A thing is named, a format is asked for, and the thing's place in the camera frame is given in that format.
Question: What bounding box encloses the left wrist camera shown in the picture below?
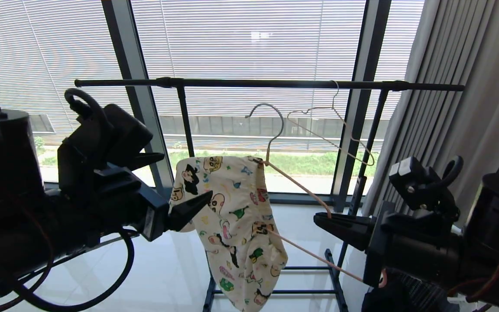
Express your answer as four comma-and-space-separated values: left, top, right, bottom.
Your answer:
58, 88, 154, 191

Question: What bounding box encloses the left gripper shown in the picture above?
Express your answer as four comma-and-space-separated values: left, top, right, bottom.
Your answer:
59, 153, 214, 242

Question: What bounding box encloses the black clothes rack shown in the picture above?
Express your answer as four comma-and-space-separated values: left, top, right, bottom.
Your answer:
74, 77, 465, 312

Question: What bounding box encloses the cream printed garment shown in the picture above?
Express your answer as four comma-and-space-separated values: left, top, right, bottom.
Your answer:
169, 155, 289, 312

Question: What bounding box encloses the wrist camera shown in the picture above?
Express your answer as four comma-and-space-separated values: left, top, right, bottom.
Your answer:
58, 88, 154, 191
388, 156, 464, 234

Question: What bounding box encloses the black garment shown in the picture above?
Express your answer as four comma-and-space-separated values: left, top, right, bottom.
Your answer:
361, 282, 402, 312

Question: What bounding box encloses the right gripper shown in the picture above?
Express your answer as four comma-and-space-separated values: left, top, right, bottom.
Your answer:
363, 201, 464, 289

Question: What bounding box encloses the white laundry basket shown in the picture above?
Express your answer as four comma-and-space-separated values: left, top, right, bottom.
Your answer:
384, 269, 493, 312

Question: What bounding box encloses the pink clothes hanger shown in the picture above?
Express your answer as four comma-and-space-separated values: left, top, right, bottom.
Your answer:
245, 103, 388, 289
286, 81, 376, 166

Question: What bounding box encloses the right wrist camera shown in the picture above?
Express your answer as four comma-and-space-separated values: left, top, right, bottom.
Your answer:
388, 156, 464, 234

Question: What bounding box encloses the black cable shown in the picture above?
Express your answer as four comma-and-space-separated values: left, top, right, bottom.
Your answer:
442, 156, 464, 188
11, 88, 135, 312

